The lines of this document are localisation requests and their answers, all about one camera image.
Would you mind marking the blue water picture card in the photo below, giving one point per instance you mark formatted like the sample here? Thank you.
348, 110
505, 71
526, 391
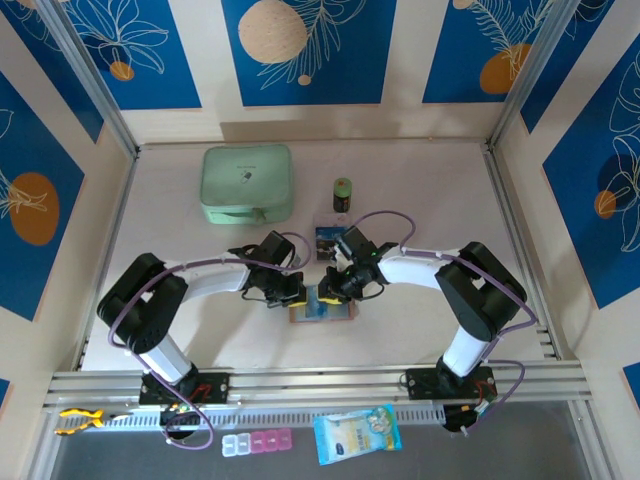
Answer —
312, 310

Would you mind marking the pink card holder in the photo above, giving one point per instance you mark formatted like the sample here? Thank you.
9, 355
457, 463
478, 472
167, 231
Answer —
353, 314

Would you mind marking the blue sky card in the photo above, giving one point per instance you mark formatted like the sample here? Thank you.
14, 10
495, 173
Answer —
325, 234

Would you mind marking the pale pink white card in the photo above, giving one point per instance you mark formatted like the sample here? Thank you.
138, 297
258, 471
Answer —
327, 220

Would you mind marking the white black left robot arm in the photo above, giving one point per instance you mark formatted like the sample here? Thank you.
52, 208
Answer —
215, 282

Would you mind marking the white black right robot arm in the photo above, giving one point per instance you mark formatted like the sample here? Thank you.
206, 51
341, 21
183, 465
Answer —
415, 267

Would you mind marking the dark bottle with green lid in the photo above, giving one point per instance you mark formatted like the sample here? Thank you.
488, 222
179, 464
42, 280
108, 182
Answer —
342, 197

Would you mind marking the mint green zip pouch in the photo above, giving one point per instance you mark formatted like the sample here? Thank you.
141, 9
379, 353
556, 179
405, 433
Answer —
245, 180

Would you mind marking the blue wet wipes packet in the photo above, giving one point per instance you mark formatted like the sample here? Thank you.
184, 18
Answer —
357, 435

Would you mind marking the white pink pill organizer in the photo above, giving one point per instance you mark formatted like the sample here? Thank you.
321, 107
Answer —
257, 441

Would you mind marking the aluminium mounting rail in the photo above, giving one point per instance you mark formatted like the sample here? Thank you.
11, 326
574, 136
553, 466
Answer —
310, 385

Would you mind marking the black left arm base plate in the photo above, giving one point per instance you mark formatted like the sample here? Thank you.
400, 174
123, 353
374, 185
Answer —
215, 387

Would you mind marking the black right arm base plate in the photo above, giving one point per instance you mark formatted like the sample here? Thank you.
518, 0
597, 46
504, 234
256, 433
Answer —
420, 385

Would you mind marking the aluminium table side rail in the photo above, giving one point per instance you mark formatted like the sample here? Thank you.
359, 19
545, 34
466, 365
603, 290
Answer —
120, 210
503, 175

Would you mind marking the aluminium corner post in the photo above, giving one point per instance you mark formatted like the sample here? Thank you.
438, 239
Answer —
91, 75
537, 75

